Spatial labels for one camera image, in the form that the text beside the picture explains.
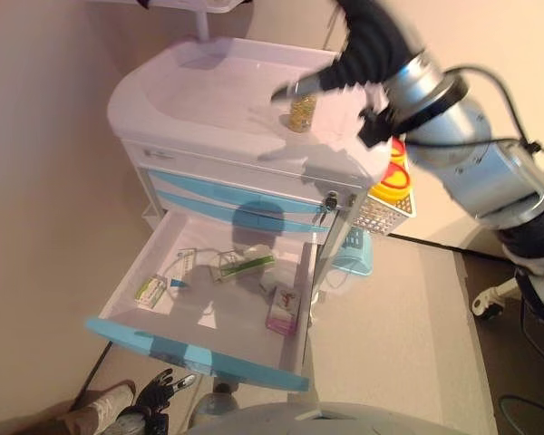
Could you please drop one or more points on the green white medicine box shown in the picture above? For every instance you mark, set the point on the green white medicine box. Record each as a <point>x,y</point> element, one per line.
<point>149,292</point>

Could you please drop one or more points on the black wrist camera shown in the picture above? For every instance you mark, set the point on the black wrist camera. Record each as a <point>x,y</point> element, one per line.
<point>374,129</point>

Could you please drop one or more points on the clear medicine bottle yellow capsules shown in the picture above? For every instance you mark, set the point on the clear medicine bottle yellow capsules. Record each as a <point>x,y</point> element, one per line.
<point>303,115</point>

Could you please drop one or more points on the yellow sharps container red lid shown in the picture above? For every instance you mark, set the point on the yellow sharps container red lid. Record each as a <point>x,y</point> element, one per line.
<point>390,181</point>
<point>398,151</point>

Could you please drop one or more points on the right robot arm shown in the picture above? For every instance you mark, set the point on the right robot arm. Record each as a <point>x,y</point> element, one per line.
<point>485,158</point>

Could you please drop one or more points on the left robot leg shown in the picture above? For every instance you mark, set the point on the left robot leg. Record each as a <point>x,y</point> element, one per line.
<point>215,405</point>

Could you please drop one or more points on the white flat packet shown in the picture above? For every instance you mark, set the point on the white flat packet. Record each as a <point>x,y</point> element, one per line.
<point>183,267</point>

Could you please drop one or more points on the white box green stripe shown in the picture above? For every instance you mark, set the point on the white box green stripe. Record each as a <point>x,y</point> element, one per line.
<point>245,267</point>

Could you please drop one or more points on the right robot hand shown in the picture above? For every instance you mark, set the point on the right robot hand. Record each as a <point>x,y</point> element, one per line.
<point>376,41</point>

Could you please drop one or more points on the white side shelf tray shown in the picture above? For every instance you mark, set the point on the white side shelf tray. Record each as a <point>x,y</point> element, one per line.
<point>204,22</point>

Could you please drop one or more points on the grey robot torso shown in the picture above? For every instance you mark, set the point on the grey robot torso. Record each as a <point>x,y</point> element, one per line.
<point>335,421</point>

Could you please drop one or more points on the blue lid waste bin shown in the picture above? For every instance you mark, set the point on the blue lid waste bin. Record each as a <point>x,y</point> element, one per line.
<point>353,258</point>

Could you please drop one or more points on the pink white medicine box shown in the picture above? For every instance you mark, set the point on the pink white medicine box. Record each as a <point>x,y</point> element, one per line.
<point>282,312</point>

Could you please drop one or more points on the blue front cart drawer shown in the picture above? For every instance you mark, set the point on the blue front cart drawer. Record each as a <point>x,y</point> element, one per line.
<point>199,206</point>
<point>236,326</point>
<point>208,188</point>

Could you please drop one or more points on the white medical cart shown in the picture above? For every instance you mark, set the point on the white medical cart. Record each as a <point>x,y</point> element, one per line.
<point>199,90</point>

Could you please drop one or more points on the cart lock keys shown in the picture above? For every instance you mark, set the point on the cart lock keys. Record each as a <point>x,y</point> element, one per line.
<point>328,204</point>

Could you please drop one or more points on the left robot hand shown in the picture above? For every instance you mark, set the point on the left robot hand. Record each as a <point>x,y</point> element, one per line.
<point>156,394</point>

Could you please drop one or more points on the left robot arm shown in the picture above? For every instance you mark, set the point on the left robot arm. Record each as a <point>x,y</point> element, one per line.
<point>138,421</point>

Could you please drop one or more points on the bed caster wheel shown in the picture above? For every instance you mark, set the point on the bed caster wheel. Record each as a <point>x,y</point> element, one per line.
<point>487,306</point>

